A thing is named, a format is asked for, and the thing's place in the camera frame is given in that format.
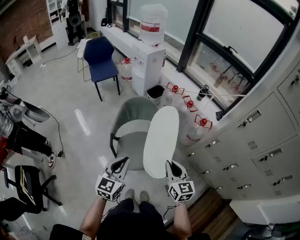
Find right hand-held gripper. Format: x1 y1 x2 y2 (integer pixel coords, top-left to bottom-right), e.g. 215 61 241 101
165 160 195 203

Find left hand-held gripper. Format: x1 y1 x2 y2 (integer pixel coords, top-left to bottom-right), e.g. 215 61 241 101
95 156 130 202

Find white round cushion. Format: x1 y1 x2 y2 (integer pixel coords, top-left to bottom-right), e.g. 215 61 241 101
142 105 180 180

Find grey armchair with black frame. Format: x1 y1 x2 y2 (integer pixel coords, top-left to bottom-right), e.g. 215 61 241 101
109 96 165 172

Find person's right forearm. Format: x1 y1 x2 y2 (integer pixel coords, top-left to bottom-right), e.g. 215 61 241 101
172 201 193 238

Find person's left forearm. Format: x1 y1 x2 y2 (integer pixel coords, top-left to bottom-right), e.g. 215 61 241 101
79 196 109 238

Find black office chair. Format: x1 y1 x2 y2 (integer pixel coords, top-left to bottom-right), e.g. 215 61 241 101
0 165 64 222

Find blue padded chair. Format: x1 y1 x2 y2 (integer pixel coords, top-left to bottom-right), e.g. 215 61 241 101
83 36 121 102

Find clear bottle with red cap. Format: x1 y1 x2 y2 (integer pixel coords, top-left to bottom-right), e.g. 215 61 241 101
118 57 133 83
161 82 185 109
182 114 213 146
177 95 198 123

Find wooden slatted platform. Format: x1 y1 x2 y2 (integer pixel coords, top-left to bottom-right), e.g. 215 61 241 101
164 187 238 240

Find person's black shirt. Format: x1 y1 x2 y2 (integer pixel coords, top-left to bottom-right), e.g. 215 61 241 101
49 199 211 240

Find black waste bin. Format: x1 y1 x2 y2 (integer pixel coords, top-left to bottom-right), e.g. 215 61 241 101
146 84 165 106

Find black drinking flask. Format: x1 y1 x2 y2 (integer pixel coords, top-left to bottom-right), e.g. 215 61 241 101
196 84 210 102

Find grey metal locker cabinet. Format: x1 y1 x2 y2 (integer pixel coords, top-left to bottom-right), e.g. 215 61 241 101
184 62 300 200

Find wooden clothes hangers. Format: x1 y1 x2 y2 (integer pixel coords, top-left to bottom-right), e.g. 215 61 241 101
19 165 36 205

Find black and grey dish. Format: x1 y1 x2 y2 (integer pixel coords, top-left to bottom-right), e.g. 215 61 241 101
24 101 51 123

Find white foam boxes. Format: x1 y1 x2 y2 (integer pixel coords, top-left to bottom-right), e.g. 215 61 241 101
229 198 300 226

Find white water dispenser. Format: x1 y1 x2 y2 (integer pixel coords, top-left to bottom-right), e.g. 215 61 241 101
131 44 167 97

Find white desk unit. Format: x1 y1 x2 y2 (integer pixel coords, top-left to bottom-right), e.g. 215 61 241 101
5 35 43 76

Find large clear water jug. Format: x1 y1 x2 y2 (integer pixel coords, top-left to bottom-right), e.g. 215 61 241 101
138 3 169 46

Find black framed window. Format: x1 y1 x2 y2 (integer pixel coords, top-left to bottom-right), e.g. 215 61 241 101
106 0 300 116

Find white shelf unit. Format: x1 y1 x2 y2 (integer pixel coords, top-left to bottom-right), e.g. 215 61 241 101
45 0 69 49

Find black power cable with adapter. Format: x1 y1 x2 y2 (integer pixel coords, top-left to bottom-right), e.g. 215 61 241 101
44 112 66 158

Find beige wire chair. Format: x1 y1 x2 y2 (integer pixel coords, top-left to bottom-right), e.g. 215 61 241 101
77 32 99 83

